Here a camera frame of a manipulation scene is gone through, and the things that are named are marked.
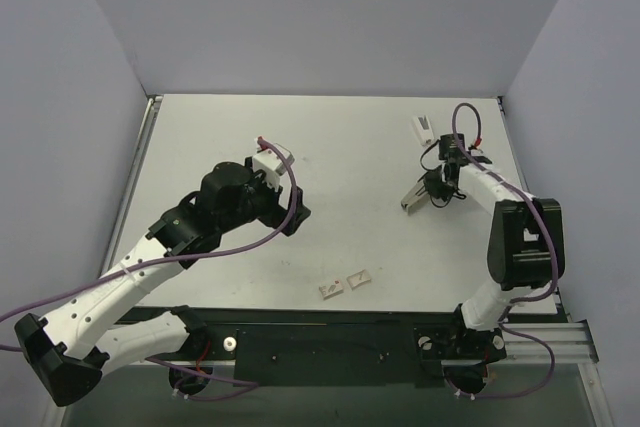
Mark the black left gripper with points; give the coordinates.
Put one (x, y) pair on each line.
(292, 214)

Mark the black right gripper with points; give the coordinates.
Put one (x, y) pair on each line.
(431, 184)

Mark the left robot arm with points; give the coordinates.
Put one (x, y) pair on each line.
(71, 348)

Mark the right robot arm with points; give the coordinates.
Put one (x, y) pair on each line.
(525, 253)

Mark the staple box with red dot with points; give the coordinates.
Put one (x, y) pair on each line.
(331, 289)

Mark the open staple box tray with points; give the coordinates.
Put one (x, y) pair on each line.
(359, 279)

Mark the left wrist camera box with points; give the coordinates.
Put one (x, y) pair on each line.
(267, 161)

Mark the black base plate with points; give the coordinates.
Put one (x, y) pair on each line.
(298, 348)

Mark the aluminium rail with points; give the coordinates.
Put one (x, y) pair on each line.
(571, 343)

